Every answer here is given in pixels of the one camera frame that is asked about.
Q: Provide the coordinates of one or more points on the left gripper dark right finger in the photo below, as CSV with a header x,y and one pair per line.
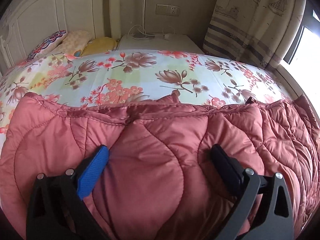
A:
x,y
274,217

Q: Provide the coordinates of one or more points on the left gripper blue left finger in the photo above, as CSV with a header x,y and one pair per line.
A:
x,y
56,207

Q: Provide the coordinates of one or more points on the pink quilted coat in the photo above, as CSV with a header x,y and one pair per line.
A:
x,y
159,182

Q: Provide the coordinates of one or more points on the floral bed sheet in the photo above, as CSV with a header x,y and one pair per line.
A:
x,y
121,76

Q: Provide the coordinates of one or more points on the cream checked pillow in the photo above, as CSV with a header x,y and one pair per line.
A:
x,y
74,43

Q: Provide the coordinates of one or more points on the colourful patterned pillow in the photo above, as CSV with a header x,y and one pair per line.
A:
x,y
47,45

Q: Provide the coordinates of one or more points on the yellow pillow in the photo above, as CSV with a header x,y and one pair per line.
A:
x,y
100,45

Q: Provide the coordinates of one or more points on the dark framed window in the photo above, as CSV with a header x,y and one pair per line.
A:
x,y
306,42

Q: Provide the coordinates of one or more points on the white bedside table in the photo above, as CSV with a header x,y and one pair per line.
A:
x,y
170,42

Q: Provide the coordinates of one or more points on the beige printed curtain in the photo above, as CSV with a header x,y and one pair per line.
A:
x,y
256,32

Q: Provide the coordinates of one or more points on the white wooden headboard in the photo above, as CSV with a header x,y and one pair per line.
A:
x,y
26,25

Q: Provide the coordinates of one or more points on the silver lamp pole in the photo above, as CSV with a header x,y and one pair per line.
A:
x,y
141,33

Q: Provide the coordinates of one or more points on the wall socket plate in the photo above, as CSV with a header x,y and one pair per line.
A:
x,y
168,10

